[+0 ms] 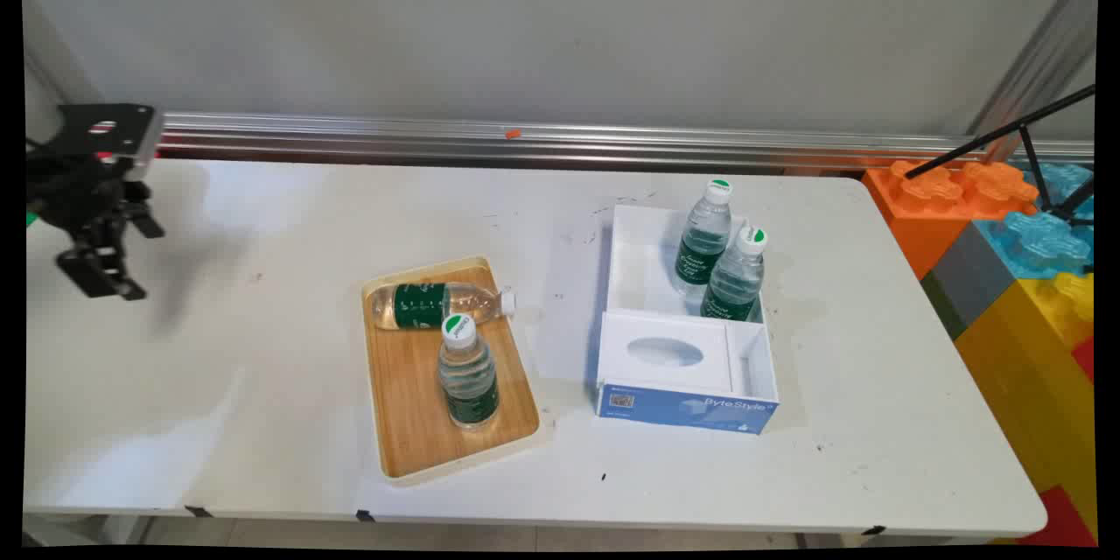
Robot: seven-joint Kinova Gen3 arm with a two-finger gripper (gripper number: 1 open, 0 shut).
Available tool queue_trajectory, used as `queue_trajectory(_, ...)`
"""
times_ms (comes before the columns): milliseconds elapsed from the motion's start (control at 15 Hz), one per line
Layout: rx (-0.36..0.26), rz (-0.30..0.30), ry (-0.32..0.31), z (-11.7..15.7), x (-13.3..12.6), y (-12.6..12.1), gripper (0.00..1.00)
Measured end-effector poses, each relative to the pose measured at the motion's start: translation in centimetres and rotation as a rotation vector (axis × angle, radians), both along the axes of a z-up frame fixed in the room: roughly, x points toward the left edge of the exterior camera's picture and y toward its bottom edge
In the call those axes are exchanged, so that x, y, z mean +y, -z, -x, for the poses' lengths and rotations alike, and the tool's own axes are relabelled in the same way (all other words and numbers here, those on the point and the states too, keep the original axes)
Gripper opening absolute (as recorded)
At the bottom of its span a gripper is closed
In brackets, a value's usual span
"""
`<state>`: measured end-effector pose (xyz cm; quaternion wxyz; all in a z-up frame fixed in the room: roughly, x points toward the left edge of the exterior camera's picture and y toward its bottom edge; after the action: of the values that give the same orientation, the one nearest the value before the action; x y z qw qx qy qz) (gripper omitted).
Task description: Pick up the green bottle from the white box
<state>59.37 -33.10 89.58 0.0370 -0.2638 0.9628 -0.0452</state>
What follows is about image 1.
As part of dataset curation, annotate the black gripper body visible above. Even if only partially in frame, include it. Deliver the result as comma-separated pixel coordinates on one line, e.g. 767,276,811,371
26,147,134,239

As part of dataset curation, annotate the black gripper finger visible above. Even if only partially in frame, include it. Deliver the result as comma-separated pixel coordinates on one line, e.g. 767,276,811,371
56,226,148,301
118,182,166,240

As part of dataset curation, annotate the clear water bottle green label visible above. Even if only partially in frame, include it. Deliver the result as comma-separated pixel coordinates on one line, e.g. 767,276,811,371
673,178,735,298
437,312,502,431
699,223,770,323

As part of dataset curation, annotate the water bottle with amber liquid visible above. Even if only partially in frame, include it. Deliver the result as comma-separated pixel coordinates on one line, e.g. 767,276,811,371
369,281,518,333

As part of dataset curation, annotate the wooden tray with cream rim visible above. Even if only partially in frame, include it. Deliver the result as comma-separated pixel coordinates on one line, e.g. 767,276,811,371
360,255,543,487

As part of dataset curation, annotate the white box with blue side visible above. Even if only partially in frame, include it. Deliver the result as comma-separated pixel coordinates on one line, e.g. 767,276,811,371
585,203,781,437

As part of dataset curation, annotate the white insert with oval hole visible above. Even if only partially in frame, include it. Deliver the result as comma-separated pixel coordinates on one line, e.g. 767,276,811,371
598,310,735,396

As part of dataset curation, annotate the orange giant building block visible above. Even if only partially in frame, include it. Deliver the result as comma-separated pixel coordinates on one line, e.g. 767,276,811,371
861,158,1042,282

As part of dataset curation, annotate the grey giant building block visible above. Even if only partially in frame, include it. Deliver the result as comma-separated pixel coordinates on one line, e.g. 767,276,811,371
920,220,1021,341

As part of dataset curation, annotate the black tripod stand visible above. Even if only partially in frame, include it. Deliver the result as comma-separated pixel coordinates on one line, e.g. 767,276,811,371
903,82,1097,226

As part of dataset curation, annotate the light blue giant building block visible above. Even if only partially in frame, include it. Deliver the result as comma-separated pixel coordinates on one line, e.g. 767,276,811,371
975,161,1096,282

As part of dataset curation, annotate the yellow giant building block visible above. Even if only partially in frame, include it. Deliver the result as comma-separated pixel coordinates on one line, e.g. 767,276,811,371
953,270,1100,536

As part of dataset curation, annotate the red giant building block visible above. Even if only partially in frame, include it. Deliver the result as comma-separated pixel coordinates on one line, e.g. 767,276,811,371
1018,485,1100,549

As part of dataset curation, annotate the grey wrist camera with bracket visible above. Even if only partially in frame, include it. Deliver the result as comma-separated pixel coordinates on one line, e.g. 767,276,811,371
56,102,165,182

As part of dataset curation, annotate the aluminium rail along table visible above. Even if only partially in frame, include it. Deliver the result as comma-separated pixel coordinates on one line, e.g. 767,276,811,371
160,111,1096,173

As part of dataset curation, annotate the aluminium frame post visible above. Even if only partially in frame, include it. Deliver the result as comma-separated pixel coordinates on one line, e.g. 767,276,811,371
966,0,1100,164

